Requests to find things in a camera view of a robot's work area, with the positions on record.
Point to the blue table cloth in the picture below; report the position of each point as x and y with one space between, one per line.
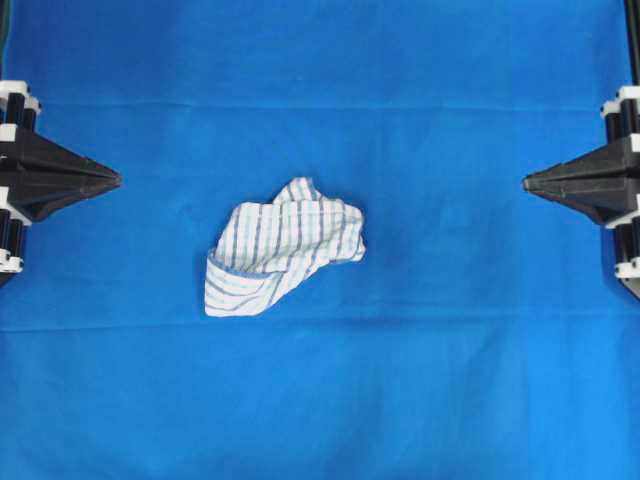
482 336

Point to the blue striped white towel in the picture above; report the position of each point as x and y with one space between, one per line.
268 249

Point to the black frame post right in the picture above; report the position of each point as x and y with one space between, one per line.
632 28

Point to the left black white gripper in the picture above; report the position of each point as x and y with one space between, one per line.
20 205

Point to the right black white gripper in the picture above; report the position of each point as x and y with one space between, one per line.
614 204

